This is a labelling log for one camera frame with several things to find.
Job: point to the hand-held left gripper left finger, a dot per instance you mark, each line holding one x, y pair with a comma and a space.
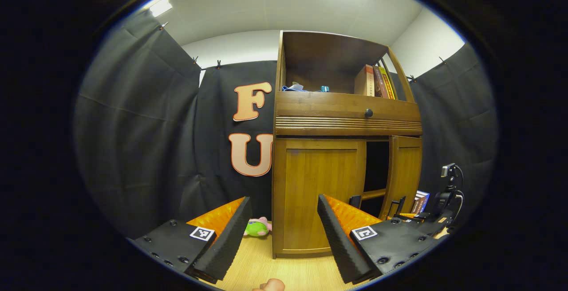
228, 242

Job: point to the light blue cloth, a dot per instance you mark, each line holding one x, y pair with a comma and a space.
293, 88

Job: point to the wooden cabinet drawer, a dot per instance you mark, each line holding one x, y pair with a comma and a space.
319, 104

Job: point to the black drawer knob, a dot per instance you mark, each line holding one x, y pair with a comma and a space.
368, 113

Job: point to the small peach object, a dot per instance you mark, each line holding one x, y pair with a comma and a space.
270, 285

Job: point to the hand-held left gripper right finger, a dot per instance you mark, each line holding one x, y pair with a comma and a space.
339, 246

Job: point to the blue and white box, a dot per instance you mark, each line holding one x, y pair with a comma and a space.
420, 202

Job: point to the wooden inner shelf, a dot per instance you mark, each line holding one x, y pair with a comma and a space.
373, 194

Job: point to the small ceiling light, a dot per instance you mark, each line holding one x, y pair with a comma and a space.
160, 7

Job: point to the yellow book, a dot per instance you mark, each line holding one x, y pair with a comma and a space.
388, 86

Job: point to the green plush toy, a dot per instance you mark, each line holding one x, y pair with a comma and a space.
255, 229

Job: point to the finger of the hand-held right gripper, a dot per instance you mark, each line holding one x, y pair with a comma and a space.
419, 218

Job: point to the brown book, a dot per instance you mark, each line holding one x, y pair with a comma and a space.
380, 84

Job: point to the tan book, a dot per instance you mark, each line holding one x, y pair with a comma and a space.
364, 80

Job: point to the wooden double-door shoe cabinet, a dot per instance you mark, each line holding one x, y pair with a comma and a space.
328, 60

